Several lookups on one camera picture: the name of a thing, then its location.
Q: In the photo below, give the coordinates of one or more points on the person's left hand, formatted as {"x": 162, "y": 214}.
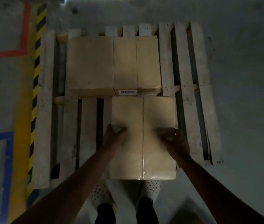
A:
{"x": 112, "y": 142}

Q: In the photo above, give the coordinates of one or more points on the person's right hand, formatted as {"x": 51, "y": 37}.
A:
{"x": 178, "y": 146}

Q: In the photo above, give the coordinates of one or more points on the cardboard box taped seam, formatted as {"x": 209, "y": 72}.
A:
{"x": 134, "y": 114}

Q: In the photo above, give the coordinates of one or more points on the wooden pallet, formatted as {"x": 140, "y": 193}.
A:
{"x": 188, "y": 90}

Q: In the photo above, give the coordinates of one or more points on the plain cardboard box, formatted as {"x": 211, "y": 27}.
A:
{"x": 90, "y": 65}

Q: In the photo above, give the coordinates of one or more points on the cardboard box black print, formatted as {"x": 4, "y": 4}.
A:
{"x": 136, "y": 65}

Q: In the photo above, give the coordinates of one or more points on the person's right forearm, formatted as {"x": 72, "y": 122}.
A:
{"x": 216, "y": 191}

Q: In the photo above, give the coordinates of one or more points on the person's left forearm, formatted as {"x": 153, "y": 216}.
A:
{"x": 71, "y": 191}

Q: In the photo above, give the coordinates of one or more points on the white perforated right shoe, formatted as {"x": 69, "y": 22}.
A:
{"x": 151, "y": 188}

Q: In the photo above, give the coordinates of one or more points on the white perforated shoe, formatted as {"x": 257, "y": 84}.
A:
{"x": 100, "y": 192}
{"x": 151, "y": 188}

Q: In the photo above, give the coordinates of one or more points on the white perforated left shoe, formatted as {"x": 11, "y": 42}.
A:
{"x": 100, "y": 192}

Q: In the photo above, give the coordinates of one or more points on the black trousers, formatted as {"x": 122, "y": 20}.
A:
{"x": 104, "y": 214}

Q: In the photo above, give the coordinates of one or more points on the yellow black hazard tape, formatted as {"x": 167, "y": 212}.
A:
{"x": 34, "y": 90}

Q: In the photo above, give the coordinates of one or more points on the red floor tape line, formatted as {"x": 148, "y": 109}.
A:
{"x": 25, "y": 25}

